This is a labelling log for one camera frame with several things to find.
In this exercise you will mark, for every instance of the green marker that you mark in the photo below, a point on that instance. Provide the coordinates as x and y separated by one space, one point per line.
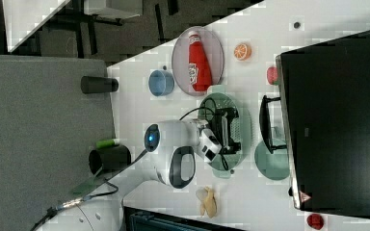
107 143

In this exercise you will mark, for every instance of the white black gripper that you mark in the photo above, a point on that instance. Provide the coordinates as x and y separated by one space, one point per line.
215 139

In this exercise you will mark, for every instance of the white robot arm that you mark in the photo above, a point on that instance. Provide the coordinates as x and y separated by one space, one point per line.
171 148

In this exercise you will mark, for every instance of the grey round plate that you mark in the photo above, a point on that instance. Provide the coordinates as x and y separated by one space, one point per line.
180 54

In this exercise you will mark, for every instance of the dark red toy fruit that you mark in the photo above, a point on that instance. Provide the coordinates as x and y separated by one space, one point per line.
315 221

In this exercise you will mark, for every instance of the green plastic strainer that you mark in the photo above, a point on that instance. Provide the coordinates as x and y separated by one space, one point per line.
218 98

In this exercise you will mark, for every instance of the blue cup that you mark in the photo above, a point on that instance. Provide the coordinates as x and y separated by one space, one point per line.
160 82

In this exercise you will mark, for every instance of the red ketchup bottle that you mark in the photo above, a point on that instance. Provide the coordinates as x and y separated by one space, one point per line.
198 66

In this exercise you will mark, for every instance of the black toaster oven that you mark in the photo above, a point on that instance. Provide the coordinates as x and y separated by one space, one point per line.
324 93

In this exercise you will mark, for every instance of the mint green mug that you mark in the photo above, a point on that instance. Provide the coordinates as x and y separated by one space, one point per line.
273 165

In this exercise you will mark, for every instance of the orange slice toy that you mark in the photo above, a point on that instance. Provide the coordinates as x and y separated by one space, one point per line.
242 51

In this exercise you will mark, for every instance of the red strawberry toy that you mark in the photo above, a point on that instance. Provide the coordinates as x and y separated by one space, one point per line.
272 75

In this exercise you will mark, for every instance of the grey side table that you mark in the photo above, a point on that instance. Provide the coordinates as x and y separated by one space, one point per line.
48 127

